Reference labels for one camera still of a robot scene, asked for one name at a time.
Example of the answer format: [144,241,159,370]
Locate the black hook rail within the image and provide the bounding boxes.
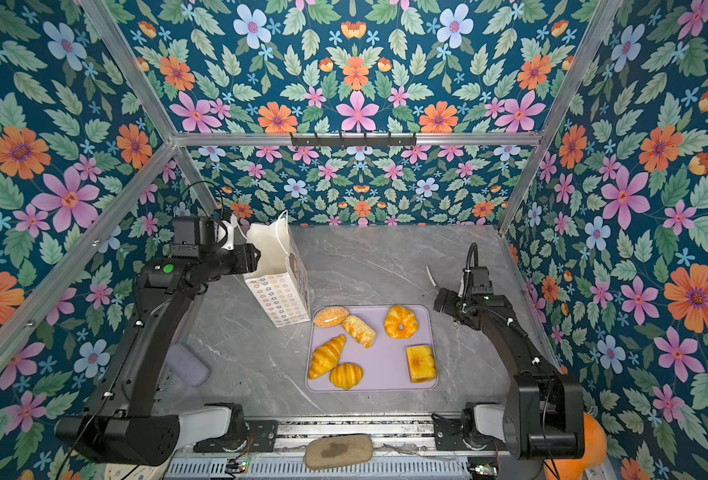
[290,133,418,148]

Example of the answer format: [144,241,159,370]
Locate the white handled tongs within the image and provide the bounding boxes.
[425,265,440,296]

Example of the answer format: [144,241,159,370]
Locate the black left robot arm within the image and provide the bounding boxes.
[56,243,261,466]

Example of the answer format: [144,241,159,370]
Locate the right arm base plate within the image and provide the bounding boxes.
[431,409,508,451]

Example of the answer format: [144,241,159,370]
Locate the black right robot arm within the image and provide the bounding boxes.
[434,288,585,460]

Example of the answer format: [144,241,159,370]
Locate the golden croissant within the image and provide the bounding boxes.
[308,335,346,380]

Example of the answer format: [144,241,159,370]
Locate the oblong braided bread roll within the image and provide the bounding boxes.
[342,315,377,349]

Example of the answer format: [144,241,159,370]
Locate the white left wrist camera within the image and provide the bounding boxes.
[217,215,238,251]

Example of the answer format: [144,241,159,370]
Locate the lilac silicone mat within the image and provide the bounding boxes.
[340,304,439,392]

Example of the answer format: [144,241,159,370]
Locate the brown stone-like sponge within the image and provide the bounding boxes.
[304,434,374,471]

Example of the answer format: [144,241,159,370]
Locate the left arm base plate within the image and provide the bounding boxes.
[193,419,279,453]

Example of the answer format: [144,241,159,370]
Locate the square toast slice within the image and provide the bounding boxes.
[406,345,438,383]

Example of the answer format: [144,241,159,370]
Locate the white patterned paper bag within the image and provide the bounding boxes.
[244,211,311,328]

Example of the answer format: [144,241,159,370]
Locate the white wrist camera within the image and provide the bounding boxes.
[462,266,493,297]
[217,215,238,251]

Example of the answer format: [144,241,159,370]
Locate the ring shaped golden bread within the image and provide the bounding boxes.
[384,305,420,340]

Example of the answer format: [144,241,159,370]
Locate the round sesame bun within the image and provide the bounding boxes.
[313,306,350,328]

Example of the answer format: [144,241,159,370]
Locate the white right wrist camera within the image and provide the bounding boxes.
[462,266,493,297]

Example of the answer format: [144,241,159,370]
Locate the small ridged shell bread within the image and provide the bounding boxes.
[329,363,364,390]

